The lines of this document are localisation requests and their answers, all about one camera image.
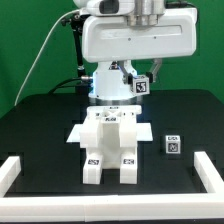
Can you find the white U-shaped fence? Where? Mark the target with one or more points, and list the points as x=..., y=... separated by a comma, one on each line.
x=207, y=205

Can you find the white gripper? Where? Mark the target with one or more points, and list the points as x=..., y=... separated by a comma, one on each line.
x=120, y=30

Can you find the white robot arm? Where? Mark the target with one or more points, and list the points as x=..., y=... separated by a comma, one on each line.
x=108, y=79

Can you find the white chair back frame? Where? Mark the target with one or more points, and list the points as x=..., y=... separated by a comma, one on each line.
x=113, y=114

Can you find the white marker base plate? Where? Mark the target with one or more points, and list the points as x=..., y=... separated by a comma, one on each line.
x=144, y=133

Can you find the black camera on stand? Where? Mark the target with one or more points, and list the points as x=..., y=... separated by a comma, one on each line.
x=80, y=15

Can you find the white small chair part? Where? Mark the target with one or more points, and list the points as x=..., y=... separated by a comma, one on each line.
x=140, y=85
x=92, y=169

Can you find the black camera stand pole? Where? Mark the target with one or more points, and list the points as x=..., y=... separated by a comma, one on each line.
x=76, y=24

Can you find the white chair seat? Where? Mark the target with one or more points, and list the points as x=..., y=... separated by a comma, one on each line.
x=111, y=139

